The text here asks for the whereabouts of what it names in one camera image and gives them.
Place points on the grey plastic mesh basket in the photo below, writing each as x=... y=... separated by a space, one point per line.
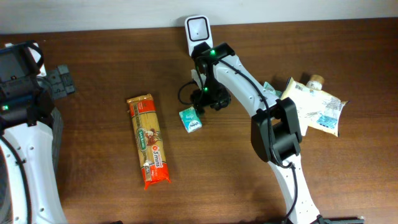
x=57 y=130

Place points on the small teal tissue pack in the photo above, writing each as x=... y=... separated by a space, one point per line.
x=190 y=119

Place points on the pale yellow snack package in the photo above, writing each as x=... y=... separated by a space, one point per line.
x=315 y=108

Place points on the teal wet wipes pack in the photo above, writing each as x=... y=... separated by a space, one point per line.
x=270 y=89

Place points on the white cream tube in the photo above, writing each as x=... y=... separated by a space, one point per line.
x=315 y=82

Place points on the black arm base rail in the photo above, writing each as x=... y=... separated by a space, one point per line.
x=341 y=221

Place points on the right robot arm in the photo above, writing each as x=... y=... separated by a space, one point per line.
x=275 y=130

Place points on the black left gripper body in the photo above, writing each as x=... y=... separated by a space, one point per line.
x=61 y=81

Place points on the white barcode scanner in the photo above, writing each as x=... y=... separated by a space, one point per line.
x=198 y=31

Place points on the orange spaghetti package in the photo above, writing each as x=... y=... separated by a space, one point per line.
x=149 y=140

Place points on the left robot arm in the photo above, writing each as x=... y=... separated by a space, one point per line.
x=31 y=134

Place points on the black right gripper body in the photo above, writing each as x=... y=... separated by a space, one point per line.
x=201 y=104

